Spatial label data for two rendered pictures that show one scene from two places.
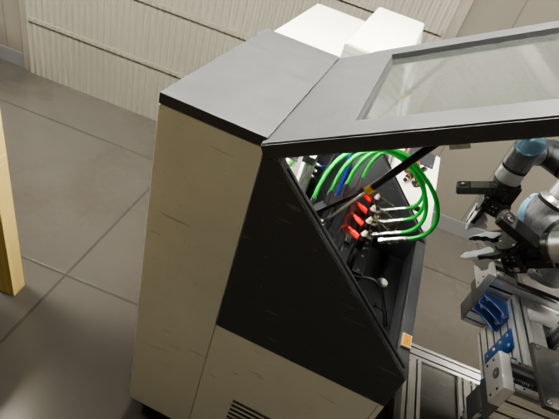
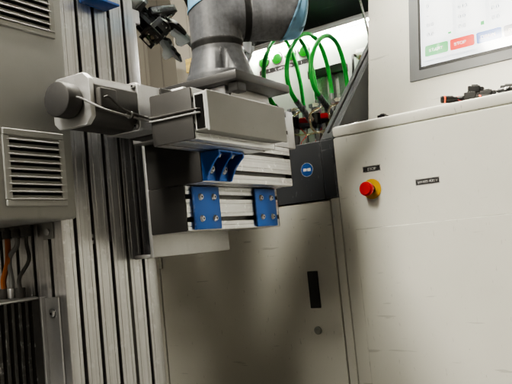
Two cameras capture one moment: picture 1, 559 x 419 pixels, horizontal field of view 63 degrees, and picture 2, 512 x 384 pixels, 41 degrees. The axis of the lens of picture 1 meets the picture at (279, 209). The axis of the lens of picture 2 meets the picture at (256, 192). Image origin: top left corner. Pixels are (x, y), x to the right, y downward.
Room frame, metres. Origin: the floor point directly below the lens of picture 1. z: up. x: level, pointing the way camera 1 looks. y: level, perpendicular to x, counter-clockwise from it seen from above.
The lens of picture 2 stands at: (2.12, -2.32, 0.68)
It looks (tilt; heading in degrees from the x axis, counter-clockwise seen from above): 4 degrees up; 117
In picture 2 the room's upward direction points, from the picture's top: 6 degrees counter-clockwise
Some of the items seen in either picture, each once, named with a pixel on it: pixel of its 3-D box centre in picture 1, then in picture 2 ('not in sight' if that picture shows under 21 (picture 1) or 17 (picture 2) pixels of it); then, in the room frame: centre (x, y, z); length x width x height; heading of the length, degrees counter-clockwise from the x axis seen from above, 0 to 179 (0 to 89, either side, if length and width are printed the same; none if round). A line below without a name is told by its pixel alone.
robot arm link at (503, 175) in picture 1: (509, 174); not in sight; (1.27, -0.62, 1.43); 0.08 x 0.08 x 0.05
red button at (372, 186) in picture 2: not in sight; (368, 188); (1.60, -0.64, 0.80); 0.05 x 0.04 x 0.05; 171
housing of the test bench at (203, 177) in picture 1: (255, 204); not in sight; (1.61, 0.11, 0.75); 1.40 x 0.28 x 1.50; 171
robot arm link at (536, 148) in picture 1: (526, 153); not in sight; (1.27, -0.62, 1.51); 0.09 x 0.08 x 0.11; 128
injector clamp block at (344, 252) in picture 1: (351, 253); not in sight; (1.31, -0.31, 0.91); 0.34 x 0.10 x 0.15; 171
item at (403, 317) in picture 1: (403, 308); (236, 184); (1.16, -0.53, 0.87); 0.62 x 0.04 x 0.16; 171
